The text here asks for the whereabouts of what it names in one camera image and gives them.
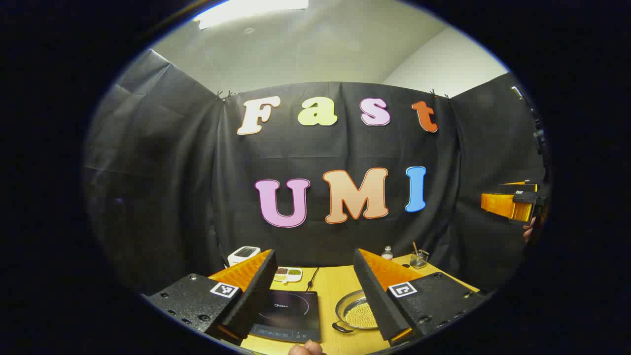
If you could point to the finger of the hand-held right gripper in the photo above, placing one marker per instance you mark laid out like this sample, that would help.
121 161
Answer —
503 206
517 187

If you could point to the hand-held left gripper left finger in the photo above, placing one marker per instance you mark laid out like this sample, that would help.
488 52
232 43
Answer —
256 296

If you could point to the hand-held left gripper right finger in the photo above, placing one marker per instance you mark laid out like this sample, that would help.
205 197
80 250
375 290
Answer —
377 301

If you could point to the stainless steel pot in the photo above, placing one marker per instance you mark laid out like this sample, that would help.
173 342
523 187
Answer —
345 303

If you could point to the black induction cooktop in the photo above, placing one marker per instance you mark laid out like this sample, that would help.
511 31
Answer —
291 310

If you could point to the pile of yellow soybeans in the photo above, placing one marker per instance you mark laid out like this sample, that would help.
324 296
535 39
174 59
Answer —
362 315

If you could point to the white divided bean dish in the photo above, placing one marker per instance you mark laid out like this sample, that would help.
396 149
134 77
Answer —
287 274

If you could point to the white toaster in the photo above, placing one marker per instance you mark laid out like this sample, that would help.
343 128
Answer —
244 256

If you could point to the small clear labelled bottle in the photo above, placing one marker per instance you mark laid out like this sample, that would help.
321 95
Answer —
387 255

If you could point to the dark metal stand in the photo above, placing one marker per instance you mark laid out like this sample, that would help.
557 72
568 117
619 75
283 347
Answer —
540 138

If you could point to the glass jar with stick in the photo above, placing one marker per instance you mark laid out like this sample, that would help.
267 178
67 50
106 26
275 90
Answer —
419 260

